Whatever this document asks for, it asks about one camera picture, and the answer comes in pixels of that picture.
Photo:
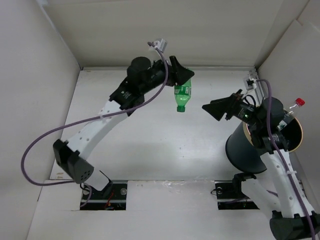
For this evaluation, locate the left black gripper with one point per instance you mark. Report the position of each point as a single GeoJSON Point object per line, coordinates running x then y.
{"type": "Point", "coordinates": [181, 74]}

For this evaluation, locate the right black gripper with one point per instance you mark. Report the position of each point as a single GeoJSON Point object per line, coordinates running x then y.
{"type": "Point", "coordinates": [218, 107]}

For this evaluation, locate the green plastic bottle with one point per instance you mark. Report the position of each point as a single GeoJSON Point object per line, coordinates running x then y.
{"type": "Point", "coordinates": [182, 94]}

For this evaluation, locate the clear bottle red label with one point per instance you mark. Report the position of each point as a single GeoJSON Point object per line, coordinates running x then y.
{"type": "Point", "coordinates": [291, 112]}

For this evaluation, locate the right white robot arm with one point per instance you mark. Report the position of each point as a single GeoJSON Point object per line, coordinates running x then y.
{"type": "Point", "coordinates": [290, 214]}

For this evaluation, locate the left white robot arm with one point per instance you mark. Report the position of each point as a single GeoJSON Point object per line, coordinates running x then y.
{"type": "Point", "coordinates": [142, 76]}

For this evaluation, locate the dark bin with gold rim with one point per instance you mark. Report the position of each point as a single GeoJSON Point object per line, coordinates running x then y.
{"type": "Point", "coordinates": [242, 154]}

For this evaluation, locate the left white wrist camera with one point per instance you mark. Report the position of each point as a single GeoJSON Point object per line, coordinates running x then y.
{"type": "Point", "coordinates": [158, 45]}

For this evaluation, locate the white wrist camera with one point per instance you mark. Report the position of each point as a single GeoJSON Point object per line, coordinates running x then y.
{"type": "Point", "coordinates": [250, 84]}
{"type": "Point", "coordinates": [158, 45]}

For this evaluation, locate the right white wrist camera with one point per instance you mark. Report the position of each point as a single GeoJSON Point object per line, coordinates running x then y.
{"type": "Point", "coordinates": [250, 84]}

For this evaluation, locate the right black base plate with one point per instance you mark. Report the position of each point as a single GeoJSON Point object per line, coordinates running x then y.
{"type": "Point", "coordinates": [228, 198]}

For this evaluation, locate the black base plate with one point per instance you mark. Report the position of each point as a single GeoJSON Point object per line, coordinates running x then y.
{"type": "Point", "coordinates": [228, 198]}
{"type": "Point", "coordinates": [115, 200]}

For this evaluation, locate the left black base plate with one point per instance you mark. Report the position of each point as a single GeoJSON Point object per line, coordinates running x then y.
{"type": "Point", "coordinates": [115, 200]}

